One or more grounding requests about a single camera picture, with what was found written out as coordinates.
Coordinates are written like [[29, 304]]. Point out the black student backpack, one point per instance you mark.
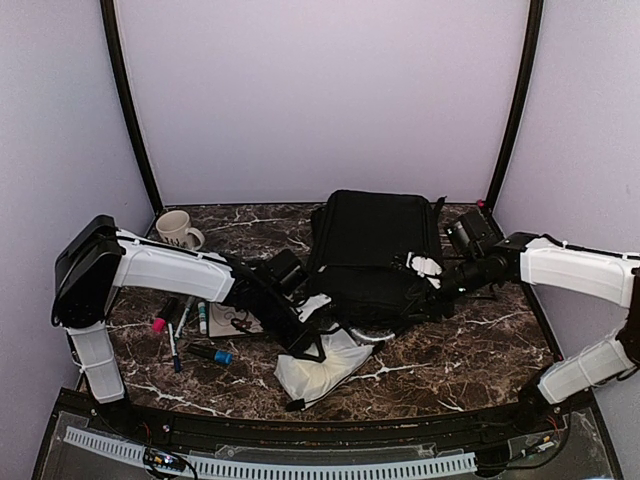
[[359, 239]]

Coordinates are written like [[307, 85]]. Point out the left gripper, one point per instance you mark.
[[287, 344]]

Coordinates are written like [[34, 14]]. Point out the white slotted cable duct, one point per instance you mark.
[[275, 464]]

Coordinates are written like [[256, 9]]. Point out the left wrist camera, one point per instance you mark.
[[287, 272]]

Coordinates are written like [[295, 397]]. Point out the square floral ceramic plate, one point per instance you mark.
[[227, 322]]

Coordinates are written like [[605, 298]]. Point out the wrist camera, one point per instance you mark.
[[287, 272], [471, 235]]

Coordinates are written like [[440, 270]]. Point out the right black frame post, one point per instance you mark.
[[526, 66]]

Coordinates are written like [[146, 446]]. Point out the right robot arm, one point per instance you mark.
[[542, 260]]

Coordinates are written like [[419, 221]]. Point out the blue white pen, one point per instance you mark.
[[174, 353]]

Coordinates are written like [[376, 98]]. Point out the black front table rail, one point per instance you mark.
[[205, 405]]

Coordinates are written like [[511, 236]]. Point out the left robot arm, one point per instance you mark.
[[103, 258]]

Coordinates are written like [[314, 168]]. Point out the black marker with blue cap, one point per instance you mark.
[[209, 353]]

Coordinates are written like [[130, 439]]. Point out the black frame post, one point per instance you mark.
[[526, 66], [128, 109]]

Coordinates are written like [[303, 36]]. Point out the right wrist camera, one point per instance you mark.
[[471, 235]]

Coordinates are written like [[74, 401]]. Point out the black marker with pink cap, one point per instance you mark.
[[165, 315]]

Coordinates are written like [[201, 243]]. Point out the cream mug with plant print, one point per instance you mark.
[[175, 228]]

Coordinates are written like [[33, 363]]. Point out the grey white marker pen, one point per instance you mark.
[[184, 317]]

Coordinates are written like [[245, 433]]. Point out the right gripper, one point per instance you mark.
[[430, 300]]

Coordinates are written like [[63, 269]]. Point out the left black frame post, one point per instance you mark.
[[128, 109]]

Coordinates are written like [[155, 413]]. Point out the white bag with yellow sponge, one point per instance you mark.
[[308, 382]]

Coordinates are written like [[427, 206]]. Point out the white glue stick green cap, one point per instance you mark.
[[203, 317]]

